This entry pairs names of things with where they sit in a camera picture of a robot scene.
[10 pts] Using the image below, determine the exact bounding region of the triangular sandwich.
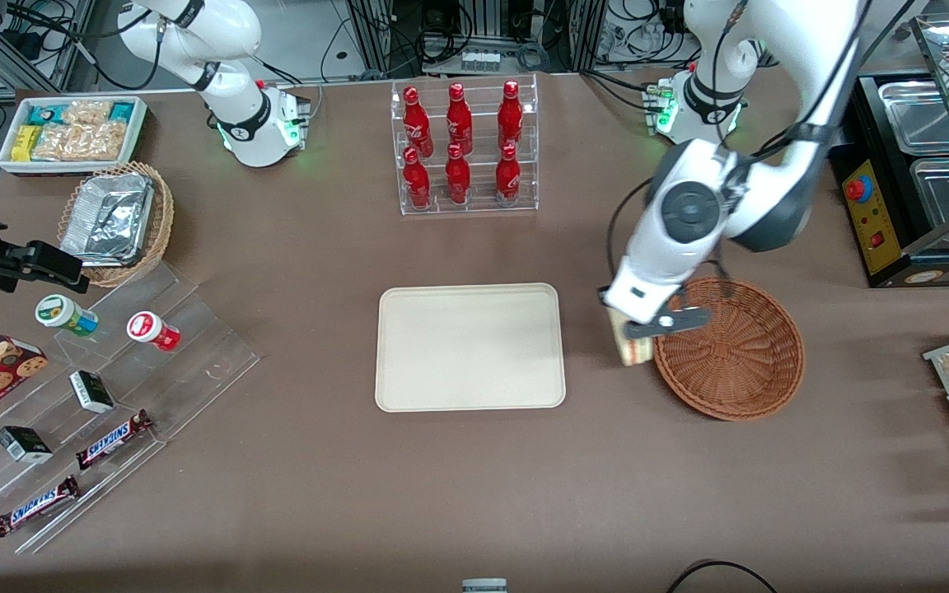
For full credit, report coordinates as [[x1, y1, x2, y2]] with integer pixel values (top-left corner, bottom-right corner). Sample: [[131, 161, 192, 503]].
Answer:
[[606, 309, 657, 367]]

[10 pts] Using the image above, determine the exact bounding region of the light wicker basket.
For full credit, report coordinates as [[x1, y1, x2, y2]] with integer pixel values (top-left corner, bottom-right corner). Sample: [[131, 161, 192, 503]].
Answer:
[[56, 161, 175, 288]]

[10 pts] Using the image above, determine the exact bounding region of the brown wicker basket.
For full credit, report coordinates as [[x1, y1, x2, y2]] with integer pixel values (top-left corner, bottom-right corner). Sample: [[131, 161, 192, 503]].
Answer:
[[652, 276, 806, 422]]

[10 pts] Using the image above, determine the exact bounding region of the beige rectangular tray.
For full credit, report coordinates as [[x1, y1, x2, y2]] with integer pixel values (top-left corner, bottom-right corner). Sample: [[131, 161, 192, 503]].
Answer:
[[375, 283, 567, 413]]

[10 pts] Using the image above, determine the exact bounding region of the green lid cup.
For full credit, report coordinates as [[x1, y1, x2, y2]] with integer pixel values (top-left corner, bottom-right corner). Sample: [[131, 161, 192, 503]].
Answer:
[[35, 294, 100, 338]]

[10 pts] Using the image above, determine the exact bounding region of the aluminium foil container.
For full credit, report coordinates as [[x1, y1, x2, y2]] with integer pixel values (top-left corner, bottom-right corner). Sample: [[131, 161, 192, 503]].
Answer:
[[60, 172, 155, 267]]

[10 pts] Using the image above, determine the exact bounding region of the white snack bin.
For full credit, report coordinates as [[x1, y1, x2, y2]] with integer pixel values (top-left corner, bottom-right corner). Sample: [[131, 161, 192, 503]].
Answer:
[[0, 96, 149, 177]]

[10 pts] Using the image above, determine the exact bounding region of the yellow snack packet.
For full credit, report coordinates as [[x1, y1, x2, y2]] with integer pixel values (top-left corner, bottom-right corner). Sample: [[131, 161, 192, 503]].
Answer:
[[12, 124, 43, 162]]

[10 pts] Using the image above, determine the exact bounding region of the red lid cup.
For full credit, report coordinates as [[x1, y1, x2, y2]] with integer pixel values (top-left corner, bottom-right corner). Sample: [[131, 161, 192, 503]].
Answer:
[[127, 311, 181, 353]]

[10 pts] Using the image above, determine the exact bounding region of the large clear cracker bag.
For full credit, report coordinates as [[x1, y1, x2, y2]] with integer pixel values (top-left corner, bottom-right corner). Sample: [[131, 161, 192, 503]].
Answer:
[[32, 122, 128, 162]]

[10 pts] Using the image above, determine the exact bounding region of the small black box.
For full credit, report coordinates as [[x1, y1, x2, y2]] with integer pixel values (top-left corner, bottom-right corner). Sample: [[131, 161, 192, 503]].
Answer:
[[0, 425, 54, 465], [68, 370, 116, 414]]

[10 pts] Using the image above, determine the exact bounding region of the red cola bottle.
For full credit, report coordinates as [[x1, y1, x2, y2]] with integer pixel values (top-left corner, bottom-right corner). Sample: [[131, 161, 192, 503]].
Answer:
[[497, 80, 524, 153], [402, 86, 435, 157], [402, 147, 432, 209], [444, 142, 473, 205], [446, 82, 474, 156], [494, 144, 522, 205]]

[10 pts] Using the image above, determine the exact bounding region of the small clear cracker bag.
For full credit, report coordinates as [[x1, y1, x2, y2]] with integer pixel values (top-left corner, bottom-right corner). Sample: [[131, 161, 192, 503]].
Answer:
[[63, 100, 115, 126]]

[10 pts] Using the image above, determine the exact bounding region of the clear acrylic bottle rack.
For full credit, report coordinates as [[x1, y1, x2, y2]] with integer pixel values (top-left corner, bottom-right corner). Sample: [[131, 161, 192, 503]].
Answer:
[[390, 73, 540, 217]]

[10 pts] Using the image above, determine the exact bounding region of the clear acrylic stepped shelf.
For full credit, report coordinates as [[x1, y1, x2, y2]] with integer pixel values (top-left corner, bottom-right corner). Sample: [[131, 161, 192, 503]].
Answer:
[[0, 262, 262, 554]]

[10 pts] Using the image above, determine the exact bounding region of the snickers bar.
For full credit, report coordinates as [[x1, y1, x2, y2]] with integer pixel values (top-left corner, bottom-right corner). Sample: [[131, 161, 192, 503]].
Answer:
[[75, 409, 153, 471], [0, 475, 81, 539]]

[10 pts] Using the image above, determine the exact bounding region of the black food warmer machine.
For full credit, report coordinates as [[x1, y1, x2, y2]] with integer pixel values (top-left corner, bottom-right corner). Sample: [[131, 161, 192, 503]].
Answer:
[[827, 12, 949, 288]]

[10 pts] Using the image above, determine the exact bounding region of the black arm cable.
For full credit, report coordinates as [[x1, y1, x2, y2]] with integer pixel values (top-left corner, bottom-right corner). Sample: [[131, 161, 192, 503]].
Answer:
[[605, 0, 920, 286]]

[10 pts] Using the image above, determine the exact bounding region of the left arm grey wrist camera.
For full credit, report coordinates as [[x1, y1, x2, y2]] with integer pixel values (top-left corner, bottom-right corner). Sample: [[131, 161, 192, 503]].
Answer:
[[624, 306, 713, 342]]

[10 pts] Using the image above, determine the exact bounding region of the black floor cable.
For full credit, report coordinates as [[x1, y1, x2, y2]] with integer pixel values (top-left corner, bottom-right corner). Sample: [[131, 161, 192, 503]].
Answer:
[[667, 559, 777, 593]]

